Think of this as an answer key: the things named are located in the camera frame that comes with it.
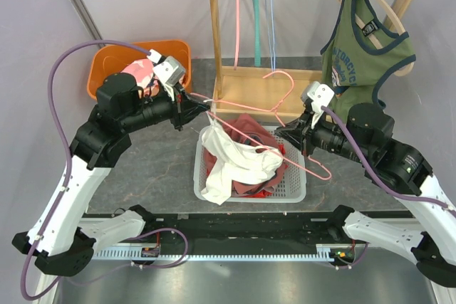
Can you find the pink wire hanger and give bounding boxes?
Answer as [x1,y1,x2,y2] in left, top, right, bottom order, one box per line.
[191,69,332,181]

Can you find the dusty rose tank top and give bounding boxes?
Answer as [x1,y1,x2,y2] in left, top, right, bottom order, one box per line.
[203,112,290,196]

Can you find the white tank top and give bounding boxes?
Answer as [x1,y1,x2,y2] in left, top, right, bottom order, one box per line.
[199,98,284,206]

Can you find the red tank top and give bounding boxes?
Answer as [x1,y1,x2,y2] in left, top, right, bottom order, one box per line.
[242,144,286,198]

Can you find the pink plastic hanger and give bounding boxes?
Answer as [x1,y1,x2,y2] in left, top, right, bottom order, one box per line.
[234,0,240,70]

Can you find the green tank top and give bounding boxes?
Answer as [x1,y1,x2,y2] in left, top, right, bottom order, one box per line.
[321,0,416,121]

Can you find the blue wire hanger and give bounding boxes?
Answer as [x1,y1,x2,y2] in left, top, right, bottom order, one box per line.
[264,0,276,71]

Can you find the teal plastic hanger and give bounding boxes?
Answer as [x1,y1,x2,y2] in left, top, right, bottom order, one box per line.
[252,0,261,67]

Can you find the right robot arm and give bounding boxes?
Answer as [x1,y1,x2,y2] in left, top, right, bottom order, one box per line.
[275,103,455,288]

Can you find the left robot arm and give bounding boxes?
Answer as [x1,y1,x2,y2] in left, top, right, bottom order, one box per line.
[12,73,210,277]

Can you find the wooden clothes rack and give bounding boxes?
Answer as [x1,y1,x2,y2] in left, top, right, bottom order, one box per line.
[209,0,412,123]

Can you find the white plastic basket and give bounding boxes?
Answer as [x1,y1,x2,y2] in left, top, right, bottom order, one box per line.
[193,126,306,204]

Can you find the patterned clothes in bin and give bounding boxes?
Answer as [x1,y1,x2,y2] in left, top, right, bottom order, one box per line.
[122,58,157,95]

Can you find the orange plastic bin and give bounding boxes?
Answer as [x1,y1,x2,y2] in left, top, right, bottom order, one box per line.
[87,39,192,100]

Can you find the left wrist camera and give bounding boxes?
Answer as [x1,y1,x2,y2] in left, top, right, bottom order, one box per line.
[147,49,186,101]

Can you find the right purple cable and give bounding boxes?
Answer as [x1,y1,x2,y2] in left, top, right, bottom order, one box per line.
[314,105,456,271]

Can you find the slotted cable duct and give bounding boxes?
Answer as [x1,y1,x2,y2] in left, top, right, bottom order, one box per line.
[93,244,336,262]

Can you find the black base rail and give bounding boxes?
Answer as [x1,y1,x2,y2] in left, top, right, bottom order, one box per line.
[128,212,354,255]

